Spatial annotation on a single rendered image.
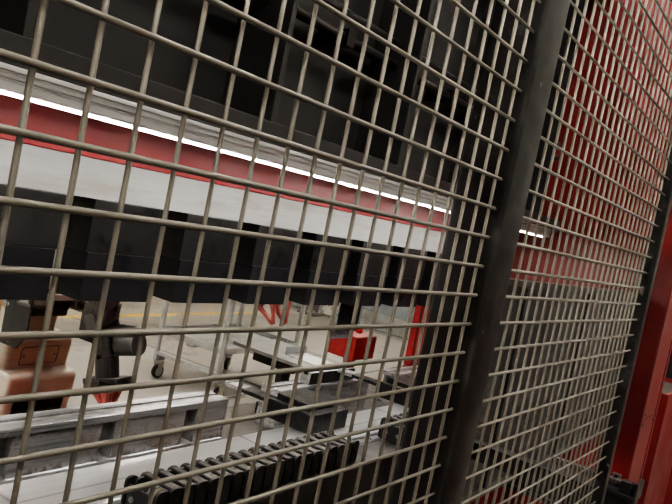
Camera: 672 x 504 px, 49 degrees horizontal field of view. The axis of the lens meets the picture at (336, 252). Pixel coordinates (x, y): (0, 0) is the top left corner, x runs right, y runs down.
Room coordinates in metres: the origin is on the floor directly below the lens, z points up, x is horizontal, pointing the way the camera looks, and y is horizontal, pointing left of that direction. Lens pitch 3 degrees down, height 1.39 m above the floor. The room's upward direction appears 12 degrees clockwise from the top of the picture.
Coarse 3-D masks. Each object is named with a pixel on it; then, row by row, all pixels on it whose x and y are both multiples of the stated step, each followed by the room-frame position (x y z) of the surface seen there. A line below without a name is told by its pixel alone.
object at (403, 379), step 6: (348, 372) 1.83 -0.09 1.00; (354, 372) 1.85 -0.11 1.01; (366, 378) 1.81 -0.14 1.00; (372, 378) 1.82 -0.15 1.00; (390, 378) 1.73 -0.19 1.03; (402, 378) 1.75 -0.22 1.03; (408, 378) 1.76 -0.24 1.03; (414, 378) 1.78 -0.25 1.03; (372, 384) 1.78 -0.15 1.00; (384, 384) 1.72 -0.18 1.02; (390, 384) 1.71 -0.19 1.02; (402, 384) 1.70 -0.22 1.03; (408, 384) 1.70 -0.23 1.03; (384, 390) 1.72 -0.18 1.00; (390, 390) 1.71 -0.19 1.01; (384, 396) 1.71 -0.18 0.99; (390, 396) 1.71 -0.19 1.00; (396, 396) 1.70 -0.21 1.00; (402, 396) 1.69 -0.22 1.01; (396, 402) 1.69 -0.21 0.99; (402, 402) 1.69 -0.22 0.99
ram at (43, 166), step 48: (0, 96) 1.00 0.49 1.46; (0, 144) 1.01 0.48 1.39; (48, 144) 1.07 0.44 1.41; (96, 144) 1.13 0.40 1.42; (144, 144) 1.21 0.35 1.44; (96, 192) 1.15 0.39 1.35; (144, 192) 1.23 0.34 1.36; (192, 192) 1.31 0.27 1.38; (240, 192) 1.42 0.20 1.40; (384, 240) 1.89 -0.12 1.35; (432, 240) 2.11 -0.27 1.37
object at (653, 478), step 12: (660, 408) 2.58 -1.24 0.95; (660, 420) 2.57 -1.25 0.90; (660, 432) 2.58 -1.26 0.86; (660, 444) 2.63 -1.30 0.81; (648, 456) 2.58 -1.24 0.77; (660, 456) 2.68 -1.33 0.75; (648, 468) 2.57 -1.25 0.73; (660, 468) 2.74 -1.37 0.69; (648, 480) 2.57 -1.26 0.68; (660, 480) 2.80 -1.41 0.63; (648, 492) 2.61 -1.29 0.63; (660, 492) 2.86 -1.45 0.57
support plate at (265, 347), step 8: (240, 344) 1.94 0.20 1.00; (256, 344) 1.97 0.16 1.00; (264, 344) 1.99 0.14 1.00; (272, 344) 2.02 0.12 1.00; (280, 344) 2.04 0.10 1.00; (288, 344) 2.06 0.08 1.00; (256, 352) 1.91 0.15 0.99; (264, 352) 1.89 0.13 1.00; (272, 352) 1.91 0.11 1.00; (280, 352) 1.93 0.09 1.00; (312, 352) 2.02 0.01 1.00; (280, 360) 1.86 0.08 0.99; (288, 360) 1.85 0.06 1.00; (296, 360) 1.87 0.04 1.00; (328, 360) 1.95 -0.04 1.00; (336, 360) 1.98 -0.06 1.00
